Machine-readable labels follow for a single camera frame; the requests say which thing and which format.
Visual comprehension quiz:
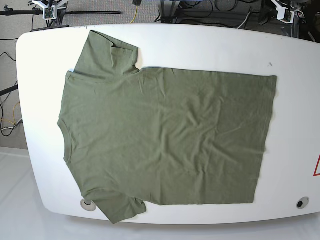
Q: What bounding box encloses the right table cable grommet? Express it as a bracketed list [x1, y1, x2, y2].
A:
[296, 196, 310, 209]

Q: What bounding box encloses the yellow cable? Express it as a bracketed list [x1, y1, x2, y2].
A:
[129, 4, 139, 25]

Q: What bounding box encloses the black tripod stand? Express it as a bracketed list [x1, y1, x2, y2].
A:
[0, 5, 122, 29]

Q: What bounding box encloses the left table cable grommet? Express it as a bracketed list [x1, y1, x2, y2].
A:
[80, 199, 97, 212]

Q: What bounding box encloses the olive green T-shirt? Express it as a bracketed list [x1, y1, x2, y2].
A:
[57, 31, 277, 224]

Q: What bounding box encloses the table cable grommet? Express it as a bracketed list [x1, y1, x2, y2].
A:
[80, 199, 97, 212]
[296, 196, 310, 209]

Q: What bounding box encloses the red triangle sticker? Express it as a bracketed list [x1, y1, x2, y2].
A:
[313, 156, 320, 177]

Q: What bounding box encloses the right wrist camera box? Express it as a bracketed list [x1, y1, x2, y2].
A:
[42, 6, 55, 20]

